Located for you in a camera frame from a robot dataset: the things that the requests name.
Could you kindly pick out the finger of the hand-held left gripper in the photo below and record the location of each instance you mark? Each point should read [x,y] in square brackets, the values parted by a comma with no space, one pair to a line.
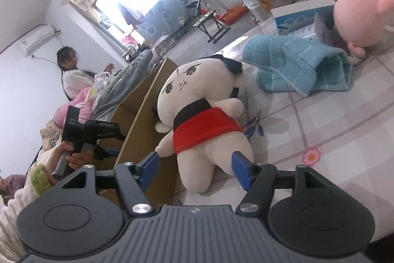
[106,153]
[106,130]

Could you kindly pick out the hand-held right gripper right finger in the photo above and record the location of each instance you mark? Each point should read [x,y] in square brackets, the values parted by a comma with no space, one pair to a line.
[241,169]

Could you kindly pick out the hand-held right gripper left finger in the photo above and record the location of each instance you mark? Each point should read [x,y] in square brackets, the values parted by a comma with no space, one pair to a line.
[149,167]

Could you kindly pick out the brown cardboard box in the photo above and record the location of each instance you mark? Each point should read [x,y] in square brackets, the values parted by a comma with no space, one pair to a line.
[144,115]

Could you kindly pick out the plush doll with red top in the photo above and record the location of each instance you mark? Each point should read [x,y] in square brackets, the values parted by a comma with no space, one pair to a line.
[203,115]

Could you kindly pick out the person's left forearm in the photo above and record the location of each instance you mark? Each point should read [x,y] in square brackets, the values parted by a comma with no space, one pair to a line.
[18,220]

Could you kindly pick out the person's left hand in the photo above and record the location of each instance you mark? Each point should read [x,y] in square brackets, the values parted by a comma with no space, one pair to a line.
[80,158]

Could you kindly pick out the pink cloth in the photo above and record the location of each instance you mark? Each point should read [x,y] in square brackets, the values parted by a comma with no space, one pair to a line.
[74,109]

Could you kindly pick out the clear plastic bag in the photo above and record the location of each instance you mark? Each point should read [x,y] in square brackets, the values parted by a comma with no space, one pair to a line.
[100,85]

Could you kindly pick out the grey bedding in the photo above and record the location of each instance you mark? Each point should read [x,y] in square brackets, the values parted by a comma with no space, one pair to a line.
[123,87]

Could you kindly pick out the checked tablecloth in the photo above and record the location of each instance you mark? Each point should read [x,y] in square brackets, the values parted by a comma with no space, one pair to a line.
[323,133]

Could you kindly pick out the white air conditioner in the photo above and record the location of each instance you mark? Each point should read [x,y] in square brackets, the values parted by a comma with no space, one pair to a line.
[37,41]

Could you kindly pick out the light blue towel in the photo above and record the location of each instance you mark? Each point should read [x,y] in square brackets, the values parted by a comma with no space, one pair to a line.
[295,65]

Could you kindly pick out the blue circle-print hanging sheet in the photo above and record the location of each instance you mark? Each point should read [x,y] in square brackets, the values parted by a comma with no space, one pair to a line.
[160,13]

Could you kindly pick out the black folding stool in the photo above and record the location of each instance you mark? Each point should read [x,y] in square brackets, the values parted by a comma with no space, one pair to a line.
[212,25]

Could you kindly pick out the orange bag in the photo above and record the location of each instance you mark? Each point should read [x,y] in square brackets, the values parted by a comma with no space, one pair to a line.
[232,15]

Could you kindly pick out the exercise bike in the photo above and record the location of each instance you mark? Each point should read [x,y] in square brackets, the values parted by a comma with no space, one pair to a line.
[197,5]

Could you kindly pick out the blue and white box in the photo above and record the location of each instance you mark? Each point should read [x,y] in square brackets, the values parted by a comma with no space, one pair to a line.
[298,16]

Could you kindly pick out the pink plush toy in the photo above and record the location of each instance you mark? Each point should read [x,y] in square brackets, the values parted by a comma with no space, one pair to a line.
[357,19]

